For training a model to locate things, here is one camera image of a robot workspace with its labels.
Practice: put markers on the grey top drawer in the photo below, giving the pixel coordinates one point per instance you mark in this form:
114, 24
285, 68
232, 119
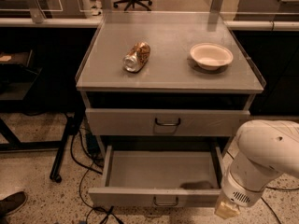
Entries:
148, 122

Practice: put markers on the black side table frame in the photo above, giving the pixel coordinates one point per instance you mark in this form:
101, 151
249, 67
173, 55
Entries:
17, 79

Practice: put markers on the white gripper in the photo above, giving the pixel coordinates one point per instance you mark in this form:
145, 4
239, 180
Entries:
238, 192

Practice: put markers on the dark shoe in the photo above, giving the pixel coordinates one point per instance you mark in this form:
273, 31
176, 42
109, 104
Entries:
12, 202

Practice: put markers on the grey drawer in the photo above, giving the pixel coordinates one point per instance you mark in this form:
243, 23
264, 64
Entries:
148, 122
160, 178

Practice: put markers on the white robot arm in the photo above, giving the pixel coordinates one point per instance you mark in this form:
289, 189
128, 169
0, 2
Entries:
268, 149

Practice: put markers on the crushed gold soda can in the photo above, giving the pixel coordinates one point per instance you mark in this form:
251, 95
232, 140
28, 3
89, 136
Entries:
137, 57

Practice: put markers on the white paper bowl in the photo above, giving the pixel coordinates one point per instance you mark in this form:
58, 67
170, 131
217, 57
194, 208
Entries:
211, 56

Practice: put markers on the grey drawer cabinet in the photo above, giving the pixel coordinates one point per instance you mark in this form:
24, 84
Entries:
170, 79

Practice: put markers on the white horizontal rail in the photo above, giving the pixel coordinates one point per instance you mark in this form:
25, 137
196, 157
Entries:
51, 23

